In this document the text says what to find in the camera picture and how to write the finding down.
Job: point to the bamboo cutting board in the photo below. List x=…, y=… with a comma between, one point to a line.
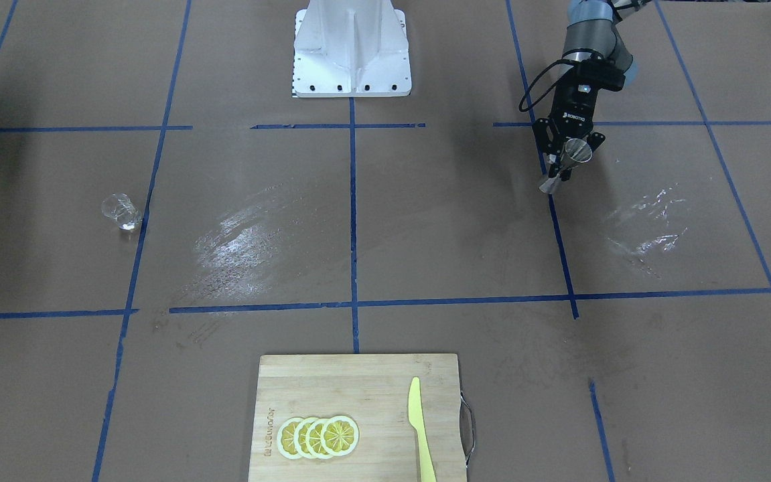
x=296, y=394

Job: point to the clear glass cup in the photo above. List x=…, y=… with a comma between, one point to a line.
x=122, y=211

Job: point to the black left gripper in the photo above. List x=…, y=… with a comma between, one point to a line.
x=573, y=111

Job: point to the steel measuring jigger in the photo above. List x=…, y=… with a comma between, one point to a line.
x=573, y=153

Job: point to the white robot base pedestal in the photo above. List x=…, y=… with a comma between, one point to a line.
x=357, y=49

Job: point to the yellow plastic knife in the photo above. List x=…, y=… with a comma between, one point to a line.
x=415, y=413

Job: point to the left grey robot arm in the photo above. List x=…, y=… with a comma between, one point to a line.
x=592, y=32

